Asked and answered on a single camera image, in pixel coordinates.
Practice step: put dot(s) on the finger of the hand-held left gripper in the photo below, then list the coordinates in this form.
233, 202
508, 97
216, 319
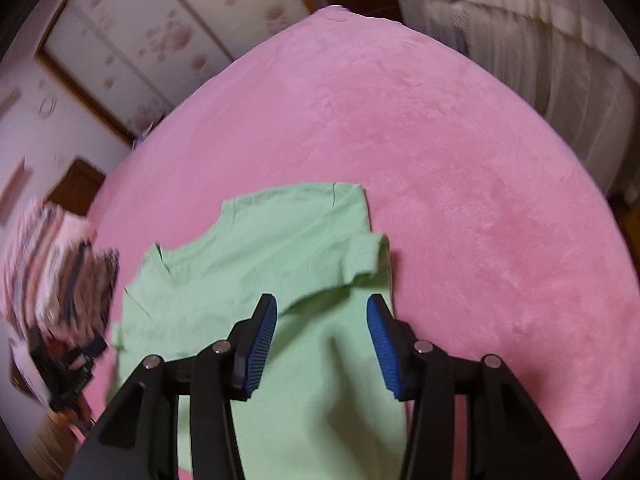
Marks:
95, 347

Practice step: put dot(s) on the light green t-shirt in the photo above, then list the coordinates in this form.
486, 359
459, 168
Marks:
300, 240

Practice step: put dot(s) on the floral sliding door wardrobe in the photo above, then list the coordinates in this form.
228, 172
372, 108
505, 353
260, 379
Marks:
150, 35

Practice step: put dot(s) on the light wooden wall shelf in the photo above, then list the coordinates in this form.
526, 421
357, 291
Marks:
15, 190

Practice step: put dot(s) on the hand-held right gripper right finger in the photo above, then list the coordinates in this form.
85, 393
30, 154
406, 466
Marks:
385, 350

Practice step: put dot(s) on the small printed box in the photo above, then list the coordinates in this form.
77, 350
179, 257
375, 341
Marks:
141, 138

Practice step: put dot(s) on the dark wooden headboard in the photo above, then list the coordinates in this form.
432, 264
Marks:
77, 187

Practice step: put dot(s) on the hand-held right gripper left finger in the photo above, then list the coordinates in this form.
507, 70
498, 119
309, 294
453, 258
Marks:
257, 350

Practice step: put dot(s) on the pink plush blanket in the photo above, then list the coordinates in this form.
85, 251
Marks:
450, 185

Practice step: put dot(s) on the stack of folded clothes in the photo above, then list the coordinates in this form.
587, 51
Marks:
92, 285

